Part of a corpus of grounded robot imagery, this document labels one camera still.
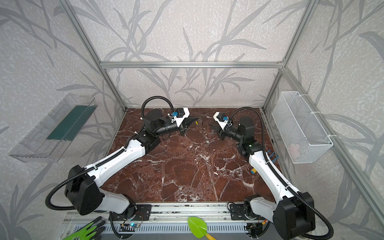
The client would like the green black work glove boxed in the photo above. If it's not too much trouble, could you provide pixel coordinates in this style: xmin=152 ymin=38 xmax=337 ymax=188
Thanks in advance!
xmin=64 ymin=217 xmax=106 ymax=240

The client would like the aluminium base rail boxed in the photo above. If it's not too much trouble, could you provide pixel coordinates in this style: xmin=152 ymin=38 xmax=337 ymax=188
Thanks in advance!
xmin=56 ymin=202 xmax=269 ymax=240

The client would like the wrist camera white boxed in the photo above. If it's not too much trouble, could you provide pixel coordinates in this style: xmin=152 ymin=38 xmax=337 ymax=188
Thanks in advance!
xmin=213 ymin=112 xmax=233 ymax=132
xmin=168 ymin=108 xmax=190 ymax=127

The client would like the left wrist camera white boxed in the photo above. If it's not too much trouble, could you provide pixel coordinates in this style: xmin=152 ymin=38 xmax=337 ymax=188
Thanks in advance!
xmin=168 ymin=108 xmax=190 ymax=127

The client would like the blue toy rake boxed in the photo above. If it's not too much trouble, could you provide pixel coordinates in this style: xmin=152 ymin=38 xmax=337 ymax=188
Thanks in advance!
xmin=249 ymin=150 xmax=280 ymax=176

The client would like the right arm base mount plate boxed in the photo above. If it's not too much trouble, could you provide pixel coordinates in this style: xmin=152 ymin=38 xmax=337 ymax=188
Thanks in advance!
xmin=226 ymin=202 xmax=265 ymax=221

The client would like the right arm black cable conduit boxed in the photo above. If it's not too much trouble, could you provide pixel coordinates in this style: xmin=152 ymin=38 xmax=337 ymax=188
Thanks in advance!
xmin=228 ymin=106 xmax=335 ymax=240

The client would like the white wire mesh basket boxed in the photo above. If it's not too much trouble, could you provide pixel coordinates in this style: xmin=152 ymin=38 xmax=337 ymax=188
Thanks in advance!
xmin=272 ymin=91 xmax=334 ymax=164

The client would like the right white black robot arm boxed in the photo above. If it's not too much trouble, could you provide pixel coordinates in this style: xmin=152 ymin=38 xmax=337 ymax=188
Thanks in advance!
xmin=212 ymin=112 xmax=316 ymax=240

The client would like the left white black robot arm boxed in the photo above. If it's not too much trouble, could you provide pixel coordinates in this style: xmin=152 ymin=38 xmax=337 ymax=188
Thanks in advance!
xmin=65 ymin=108 xmax=199 ymax=219

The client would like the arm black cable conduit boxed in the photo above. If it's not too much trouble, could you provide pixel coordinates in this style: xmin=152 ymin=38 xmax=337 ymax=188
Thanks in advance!
xmin=44 ymin=95 xmax=175 ymax=211
xmin=228 ymin=106 xmax=335 ymax=240

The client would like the green toy shovel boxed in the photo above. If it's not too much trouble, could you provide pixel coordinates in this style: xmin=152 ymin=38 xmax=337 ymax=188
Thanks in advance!
xmin=188 ymin=217 xmax=216 ymax=240

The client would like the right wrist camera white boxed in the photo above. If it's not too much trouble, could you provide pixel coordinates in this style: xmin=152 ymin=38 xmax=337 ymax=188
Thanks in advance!
xmin=213 ymin=112 xmax=233 ymax=132

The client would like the pink object in basket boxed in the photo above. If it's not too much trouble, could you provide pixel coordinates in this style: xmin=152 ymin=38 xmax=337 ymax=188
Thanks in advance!
xmin=288 ymin=144 xmax=301 ymax=161

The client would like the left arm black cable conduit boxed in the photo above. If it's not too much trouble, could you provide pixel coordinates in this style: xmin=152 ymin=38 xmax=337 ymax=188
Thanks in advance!
xmin=44 ymin=95 xmax=175 ymax=211

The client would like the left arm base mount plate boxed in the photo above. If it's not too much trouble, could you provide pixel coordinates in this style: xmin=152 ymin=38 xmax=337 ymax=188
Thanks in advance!
xmin=109 ymin=204 xmax=152 ymax=222

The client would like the clear plastic wall tray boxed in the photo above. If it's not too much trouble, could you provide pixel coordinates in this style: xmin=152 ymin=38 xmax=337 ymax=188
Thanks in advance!
xmin=9 ymin=94 xmax=98 ymax=163

